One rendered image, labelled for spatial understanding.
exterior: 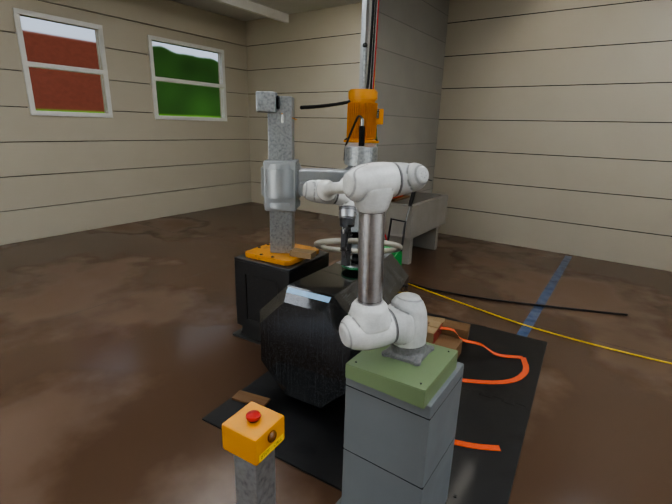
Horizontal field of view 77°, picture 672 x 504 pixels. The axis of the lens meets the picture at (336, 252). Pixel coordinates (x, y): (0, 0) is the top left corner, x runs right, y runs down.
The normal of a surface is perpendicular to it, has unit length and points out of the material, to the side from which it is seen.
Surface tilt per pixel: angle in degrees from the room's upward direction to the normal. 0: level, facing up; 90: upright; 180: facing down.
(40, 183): 90
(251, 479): 90
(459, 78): 90
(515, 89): 90
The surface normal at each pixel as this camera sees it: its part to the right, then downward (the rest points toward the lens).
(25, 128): 0.82, 0.18
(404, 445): -0.57, 0.22
